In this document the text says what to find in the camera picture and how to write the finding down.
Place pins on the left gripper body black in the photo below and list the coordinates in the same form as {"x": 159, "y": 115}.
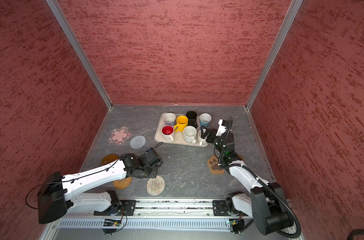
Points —
{"x": 150, "y": 172}

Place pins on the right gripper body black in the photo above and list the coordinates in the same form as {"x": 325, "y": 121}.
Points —
{"x": 216, "y": 143}

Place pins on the brown paw coaster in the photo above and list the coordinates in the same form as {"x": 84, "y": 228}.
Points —
{"x": 214, "y": 167}

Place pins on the beige woven spiral coaster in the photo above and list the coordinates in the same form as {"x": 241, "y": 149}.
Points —
{"x": 156, "y": 186}

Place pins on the grey round coaster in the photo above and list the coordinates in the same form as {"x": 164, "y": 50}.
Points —
{"x": 138, "y": 142}

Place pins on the brown woven rattan coaster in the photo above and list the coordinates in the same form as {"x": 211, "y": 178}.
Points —
{"x": 122, "y": 184}

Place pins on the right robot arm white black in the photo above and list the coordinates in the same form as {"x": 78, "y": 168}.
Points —
{"x": 255, "y": 185}

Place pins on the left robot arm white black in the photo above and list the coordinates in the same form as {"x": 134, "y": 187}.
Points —
{"x": 60, "y": 194}

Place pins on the amber round coaster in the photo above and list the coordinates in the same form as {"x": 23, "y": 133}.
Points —
{"x": 109, "y": 159}

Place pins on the pink flower coaster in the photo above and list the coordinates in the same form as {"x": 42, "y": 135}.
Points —
{"x": 118, "y": 136}

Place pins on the white mug right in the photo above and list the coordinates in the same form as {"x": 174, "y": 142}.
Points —
{"x": 202, "y": 141}

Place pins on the light blue mug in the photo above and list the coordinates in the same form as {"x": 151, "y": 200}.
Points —
{"x": 205, "y": 120}

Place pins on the white mug centre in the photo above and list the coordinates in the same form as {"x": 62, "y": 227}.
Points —
{"x": 190, "y": 133}

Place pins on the beige serving tray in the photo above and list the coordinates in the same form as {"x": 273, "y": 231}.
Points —
{"x": 178, "y": 137}

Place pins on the black mug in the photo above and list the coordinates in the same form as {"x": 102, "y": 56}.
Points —
{"x": 192, "y": 119}

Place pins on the yellow mug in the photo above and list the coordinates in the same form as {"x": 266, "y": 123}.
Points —
{"x": 182, "y": 122}

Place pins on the white mug red inside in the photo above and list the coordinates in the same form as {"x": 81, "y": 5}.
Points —
{"x": 168, "y": 133}

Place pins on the white mug purple band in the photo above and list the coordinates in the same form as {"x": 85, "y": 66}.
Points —
{"x": 170, "y": 119}

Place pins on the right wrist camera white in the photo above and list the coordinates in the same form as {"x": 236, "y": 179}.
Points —
{"x": 224, "y": 126}

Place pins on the aluminium mounting rail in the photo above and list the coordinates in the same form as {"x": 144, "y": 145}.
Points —
{"x": 173, "y": 207}

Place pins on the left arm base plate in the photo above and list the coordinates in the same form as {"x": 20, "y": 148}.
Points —
{"x": 125, "y": 207}

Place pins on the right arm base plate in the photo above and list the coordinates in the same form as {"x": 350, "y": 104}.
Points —
{"x": 222, "y": 208}

